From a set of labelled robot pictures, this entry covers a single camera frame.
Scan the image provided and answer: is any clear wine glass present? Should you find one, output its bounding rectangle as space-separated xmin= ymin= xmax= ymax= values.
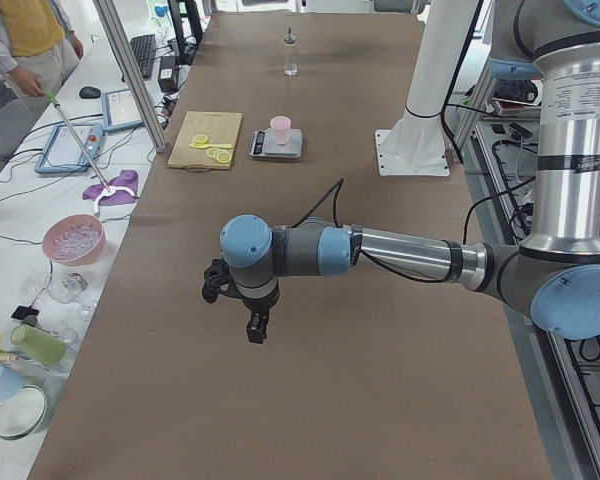
xmin=18 ymin=271 xmax=97 ymax=321

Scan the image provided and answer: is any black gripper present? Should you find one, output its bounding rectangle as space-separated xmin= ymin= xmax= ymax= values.
xmin=201 ymin=258 xmax=280 ymax=344

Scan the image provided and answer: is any aluminium frame post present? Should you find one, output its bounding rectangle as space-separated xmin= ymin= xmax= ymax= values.
xmin=93 ymin=0 xmax=167 ymax=153

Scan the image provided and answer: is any yellow plastic knife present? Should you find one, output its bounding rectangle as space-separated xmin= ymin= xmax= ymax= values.
xmin=189 ymin=143 xmax=233 ymax=149

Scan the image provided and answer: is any black keyboard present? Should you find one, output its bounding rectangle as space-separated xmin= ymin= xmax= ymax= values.
xmin=129 ymin=34 xmax=156 ymax=79

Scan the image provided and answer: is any teach pendant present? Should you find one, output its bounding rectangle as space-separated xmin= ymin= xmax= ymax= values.
xmin=34 ymin=122 xmax=104 ymax=175
xmin=100 ymin=89 xmax=143 ymax=133

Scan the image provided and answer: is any person in yellow vest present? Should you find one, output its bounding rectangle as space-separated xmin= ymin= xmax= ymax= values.
xmin=0 ymin=0 xmax=85 ymax=121

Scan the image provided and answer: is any bamboo cutting board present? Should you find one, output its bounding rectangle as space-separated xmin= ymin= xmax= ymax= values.
xmin=167 ymin=111 xmax=242 ymax=171

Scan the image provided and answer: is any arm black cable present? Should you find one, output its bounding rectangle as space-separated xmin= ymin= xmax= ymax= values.
xmin=292 ymin=178 xmax=461 ymax=284

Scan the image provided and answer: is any teach pendant far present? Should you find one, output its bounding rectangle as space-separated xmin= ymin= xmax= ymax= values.
xmin=100 ymin=89 xmax=143 ymax=133

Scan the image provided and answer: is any glass sauce bottle metal spout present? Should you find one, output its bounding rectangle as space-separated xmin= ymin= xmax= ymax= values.
xmin=283 ymin=26 xmax=298 ymax=77

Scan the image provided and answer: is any pink plastic cup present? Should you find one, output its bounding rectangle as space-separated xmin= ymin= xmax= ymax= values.
xmin=269 ymin=115 xmax=291 ymax=145

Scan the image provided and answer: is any pink bowl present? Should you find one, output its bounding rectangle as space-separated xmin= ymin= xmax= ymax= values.
xmin=42 ymin=214 xmax=106 ymax=266

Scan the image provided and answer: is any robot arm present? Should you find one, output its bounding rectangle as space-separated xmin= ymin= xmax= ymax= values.
xmin=202 ymin=1 xmax=600 ymax=343

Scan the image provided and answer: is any black computer mouse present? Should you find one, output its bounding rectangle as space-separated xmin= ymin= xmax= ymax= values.
xmin=79 ymin=86 xmax=101 ymax=99

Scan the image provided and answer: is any green white bowl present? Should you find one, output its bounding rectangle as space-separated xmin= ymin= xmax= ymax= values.
xmin=0 ymin=385 xmax=51 ymax=440

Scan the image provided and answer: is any lemon slice front left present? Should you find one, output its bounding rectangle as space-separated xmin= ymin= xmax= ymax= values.
xmin=191 ymin=134 xmax=209 ymax=147

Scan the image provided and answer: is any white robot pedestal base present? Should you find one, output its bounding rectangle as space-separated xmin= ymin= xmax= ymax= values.
xmin=375 ymin=1 xmax=475 ymax=176

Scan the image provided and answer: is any purple cloth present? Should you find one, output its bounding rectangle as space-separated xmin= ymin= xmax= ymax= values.
xmin=82 ymin=169 xmax=140 ymax=207

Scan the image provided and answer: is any lemon slice top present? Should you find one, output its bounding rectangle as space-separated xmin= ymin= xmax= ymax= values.
xmin=214 ymin=150 xmax=232 ymax=164

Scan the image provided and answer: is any digital kitchen scale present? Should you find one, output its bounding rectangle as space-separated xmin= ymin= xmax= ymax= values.
xmin=248 ymin=128 xmax=303 ymax=160

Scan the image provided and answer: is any green cup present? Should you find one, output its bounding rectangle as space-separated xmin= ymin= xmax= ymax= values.
xmin=10 ymin=324 xmax=66 ymax=366

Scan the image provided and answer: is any reacher grabber tool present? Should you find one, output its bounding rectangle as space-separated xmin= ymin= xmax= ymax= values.
xmin=46 ymin=91 xmax=137 ymax=217

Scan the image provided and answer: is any teach pendant near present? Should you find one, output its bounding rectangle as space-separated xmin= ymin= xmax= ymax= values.
xmin=34 ymin=122 xmax=104 ymax=175

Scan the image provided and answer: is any person hand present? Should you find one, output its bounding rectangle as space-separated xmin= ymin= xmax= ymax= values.
xmin=11 ymin=67 xmax=46 ymax=97

